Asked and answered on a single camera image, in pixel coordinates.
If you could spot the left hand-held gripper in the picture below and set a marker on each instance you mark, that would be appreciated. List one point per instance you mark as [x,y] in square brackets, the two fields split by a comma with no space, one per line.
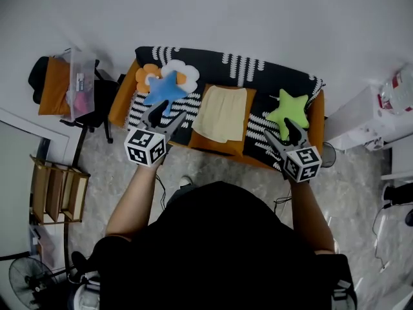
[145,147]

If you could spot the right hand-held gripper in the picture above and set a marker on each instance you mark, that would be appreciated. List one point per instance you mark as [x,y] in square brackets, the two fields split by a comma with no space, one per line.
[303,165]

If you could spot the cream yellow cloth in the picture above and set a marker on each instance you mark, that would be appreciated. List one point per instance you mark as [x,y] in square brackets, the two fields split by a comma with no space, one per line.
[222,115]

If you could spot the person's right forearm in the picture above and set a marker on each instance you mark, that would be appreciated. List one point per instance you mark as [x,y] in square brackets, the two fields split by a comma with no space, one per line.
[311,218]

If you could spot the person's left forearm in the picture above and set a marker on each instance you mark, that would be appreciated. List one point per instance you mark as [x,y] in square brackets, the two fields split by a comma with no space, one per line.
[132,202]

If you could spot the green star pillow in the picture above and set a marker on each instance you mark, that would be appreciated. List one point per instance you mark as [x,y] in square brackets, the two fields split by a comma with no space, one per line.
[290,108]

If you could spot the blue star pillow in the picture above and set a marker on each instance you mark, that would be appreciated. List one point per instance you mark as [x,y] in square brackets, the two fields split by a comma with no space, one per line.
[166,89]

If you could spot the orange sofa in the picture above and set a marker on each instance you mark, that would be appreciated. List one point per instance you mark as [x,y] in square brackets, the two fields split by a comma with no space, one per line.
[121,102]

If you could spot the orange flower pillow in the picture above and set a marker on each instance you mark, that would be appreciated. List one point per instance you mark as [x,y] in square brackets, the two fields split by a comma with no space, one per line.
[143,76]

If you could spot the white flower pillow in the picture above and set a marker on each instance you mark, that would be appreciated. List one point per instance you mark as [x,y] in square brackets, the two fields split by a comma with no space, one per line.
[190,73]

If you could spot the person's white shoe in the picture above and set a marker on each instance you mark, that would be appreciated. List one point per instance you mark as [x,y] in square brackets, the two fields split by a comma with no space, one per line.
[185,181]

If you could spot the orange throw pillow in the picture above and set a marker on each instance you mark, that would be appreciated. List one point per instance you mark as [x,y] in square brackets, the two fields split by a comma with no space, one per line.
[222,147]

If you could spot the black office chair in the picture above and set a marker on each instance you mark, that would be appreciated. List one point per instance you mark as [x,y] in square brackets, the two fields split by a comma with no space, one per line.
[103,99]

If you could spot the white water dispenser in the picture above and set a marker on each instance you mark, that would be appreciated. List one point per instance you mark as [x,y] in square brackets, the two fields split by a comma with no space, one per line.
[351,121]

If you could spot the black white patterned blanket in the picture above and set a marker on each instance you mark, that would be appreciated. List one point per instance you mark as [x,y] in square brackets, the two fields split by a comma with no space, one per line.
[206,65]

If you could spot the person's blue jeans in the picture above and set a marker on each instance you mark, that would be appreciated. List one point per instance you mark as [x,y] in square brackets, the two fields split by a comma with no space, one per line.
[180,195]

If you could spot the clear plastic storage box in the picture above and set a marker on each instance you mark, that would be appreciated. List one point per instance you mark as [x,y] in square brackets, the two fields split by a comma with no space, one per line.
[82,86]

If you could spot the orange seat cushion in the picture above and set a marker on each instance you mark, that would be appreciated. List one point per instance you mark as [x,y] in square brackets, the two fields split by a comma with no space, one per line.
[55,89]

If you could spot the white table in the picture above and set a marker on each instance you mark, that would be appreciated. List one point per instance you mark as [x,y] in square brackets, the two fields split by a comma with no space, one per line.
[400,160]

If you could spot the clear water bottle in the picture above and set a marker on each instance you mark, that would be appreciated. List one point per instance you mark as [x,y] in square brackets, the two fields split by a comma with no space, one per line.
[398,92]

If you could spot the wooden shelf rack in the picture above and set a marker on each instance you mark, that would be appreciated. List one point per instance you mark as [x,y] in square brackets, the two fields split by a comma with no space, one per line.
[55,192]

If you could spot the person's black shirt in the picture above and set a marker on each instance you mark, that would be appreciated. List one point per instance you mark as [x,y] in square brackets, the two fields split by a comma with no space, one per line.
[213,254]

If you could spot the black standing fan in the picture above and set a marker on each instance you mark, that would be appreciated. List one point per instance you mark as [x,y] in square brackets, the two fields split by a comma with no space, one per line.
[30,281]

